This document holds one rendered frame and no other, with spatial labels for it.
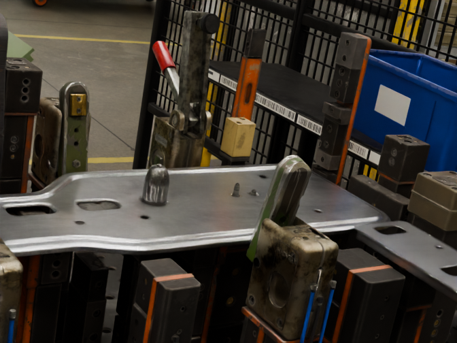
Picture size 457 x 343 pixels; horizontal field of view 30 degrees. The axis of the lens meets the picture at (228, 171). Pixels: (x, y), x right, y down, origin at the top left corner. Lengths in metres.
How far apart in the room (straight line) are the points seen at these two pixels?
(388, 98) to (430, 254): 0.40
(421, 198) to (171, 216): 0.37
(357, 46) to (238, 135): 0.26
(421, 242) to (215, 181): 0.29
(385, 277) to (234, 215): 0.20
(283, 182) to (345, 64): 0.49
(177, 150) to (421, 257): 0.39
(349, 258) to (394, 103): 0.41
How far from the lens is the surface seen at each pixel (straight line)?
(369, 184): 1.32
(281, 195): 0.96
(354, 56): 1.40
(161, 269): 0.93
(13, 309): 0.80
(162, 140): 1.26
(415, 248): 1.11
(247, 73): 1.29
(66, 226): 0.98
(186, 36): 1.22
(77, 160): 1.17
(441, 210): 1.20
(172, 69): 1.29
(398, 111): 1.41
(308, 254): 0.92
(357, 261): 1.08
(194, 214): 1.07
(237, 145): 1.27
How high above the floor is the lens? 1.39
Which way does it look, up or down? 18 degrees down
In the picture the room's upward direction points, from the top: 10 degrees clockwise
